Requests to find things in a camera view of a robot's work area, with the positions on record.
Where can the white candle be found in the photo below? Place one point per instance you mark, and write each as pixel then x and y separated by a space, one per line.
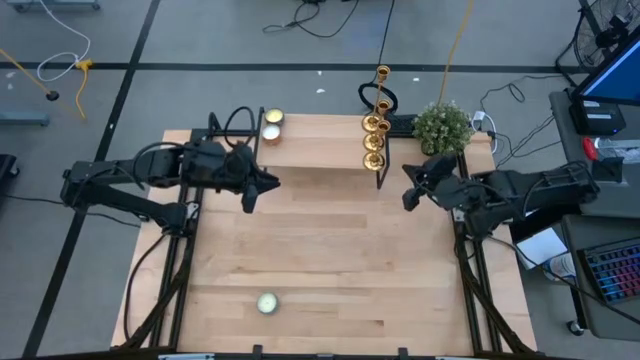
pixel 271 132

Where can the grey cart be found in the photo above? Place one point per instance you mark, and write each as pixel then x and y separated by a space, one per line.
pixel 600 320

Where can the white paper sheet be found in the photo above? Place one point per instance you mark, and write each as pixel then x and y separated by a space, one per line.
pixel 542 250

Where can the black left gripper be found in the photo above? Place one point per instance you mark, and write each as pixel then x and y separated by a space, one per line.
pixel 220 167

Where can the black standing fan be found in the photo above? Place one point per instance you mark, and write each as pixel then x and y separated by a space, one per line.
pixel 607 35

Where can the white power adapter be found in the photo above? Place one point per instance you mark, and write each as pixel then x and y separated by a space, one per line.
pixel 479 117

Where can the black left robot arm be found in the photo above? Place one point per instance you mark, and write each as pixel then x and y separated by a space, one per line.
pixel 115 170

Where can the yellow candle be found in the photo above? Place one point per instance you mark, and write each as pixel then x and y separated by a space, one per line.
pixel 274 116

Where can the blue white packet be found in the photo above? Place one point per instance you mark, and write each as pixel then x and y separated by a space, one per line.
pixel 562 265

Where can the black keyboard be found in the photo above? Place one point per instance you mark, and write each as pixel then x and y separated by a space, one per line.
pixel 402 125

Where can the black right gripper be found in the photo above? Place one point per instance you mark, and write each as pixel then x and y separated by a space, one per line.
pixel 455 190

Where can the small black box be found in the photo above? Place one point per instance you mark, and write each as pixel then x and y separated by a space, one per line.
pixel 612 170

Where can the black object on floor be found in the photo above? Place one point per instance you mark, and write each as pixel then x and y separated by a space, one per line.
pixel 6 167

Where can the black printer box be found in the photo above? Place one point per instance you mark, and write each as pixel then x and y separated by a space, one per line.
pixel 597 122

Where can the black caster wheel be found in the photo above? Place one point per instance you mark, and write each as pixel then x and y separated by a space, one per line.
pixel 575 327

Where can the red tool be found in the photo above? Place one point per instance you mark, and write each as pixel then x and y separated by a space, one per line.
pixel 590 149

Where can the wooden shelf with black legs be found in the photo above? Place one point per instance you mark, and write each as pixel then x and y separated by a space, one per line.
pixel 320 145

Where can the grey floor bar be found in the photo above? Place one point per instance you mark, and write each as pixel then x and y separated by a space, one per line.
pixel 22 119

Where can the computer monitor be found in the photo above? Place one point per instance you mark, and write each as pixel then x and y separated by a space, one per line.
pixel 620 75

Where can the grey cart base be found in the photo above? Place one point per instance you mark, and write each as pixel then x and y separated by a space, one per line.
pixel 50 5

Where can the clear plastic bag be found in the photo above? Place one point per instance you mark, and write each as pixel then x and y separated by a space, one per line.
pixel 620 147

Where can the grey desk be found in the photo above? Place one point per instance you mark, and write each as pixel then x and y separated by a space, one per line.
pixel 565 125

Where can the brass candlestick holder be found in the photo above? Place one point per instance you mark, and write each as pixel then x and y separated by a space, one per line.
pixel 373 162
pixel 373 143
pixel 371 123

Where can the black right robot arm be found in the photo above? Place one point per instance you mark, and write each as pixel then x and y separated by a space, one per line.
pixel 540 185

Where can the black aluminium table frame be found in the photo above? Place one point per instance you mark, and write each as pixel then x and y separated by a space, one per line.
pixel 100 357

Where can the green potted plant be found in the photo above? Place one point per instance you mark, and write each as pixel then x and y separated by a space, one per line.
pixel 442 127

